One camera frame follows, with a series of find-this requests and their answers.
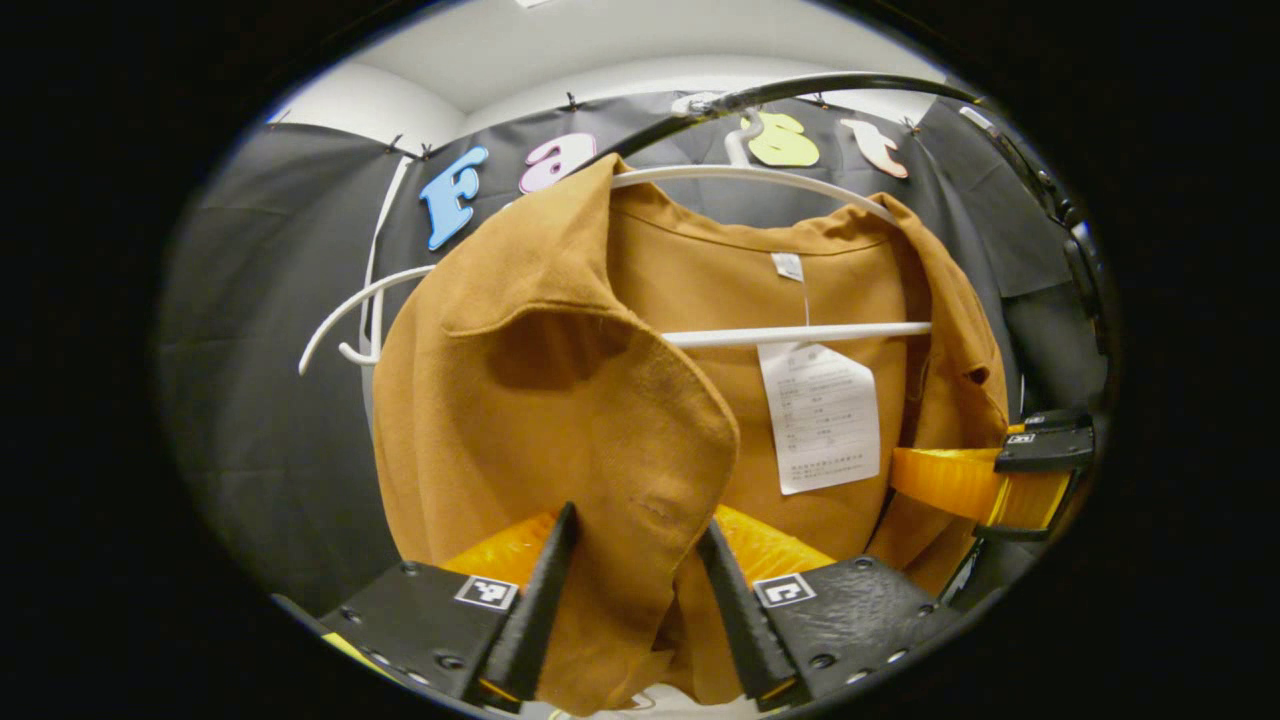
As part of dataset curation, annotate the white plastic hanger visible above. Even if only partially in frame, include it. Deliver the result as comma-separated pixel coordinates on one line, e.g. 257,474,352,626
610,100,934,351
298,263,438,376

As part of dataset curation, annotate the white laundry hamper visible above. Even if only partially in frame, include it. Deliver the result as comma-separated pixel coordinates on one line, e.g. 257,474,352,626
520,683,761,720

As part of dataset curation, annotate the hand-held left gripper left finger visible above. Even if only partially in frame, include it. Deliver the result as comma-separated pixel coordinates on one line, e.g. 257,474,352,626
318,500,581,713

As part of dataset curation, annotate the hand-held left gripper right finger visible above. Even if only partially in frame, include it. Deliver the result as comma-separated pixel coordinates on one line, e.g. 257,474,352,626
697,503,963,713

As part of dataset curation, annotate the black clothes rack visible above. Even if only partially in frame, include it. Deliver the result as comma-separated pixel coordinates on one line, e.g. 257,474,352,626
590,72,1113,356

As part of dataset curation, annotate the black backdrop cloth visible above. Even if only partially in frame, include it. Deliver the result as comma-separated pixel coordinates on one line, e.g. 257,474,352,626
160,90,1111,611

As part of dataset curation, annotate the brown shirt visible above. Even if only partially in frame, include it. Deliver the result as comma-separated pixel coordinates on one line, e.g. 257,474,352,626
372,153,1011,717

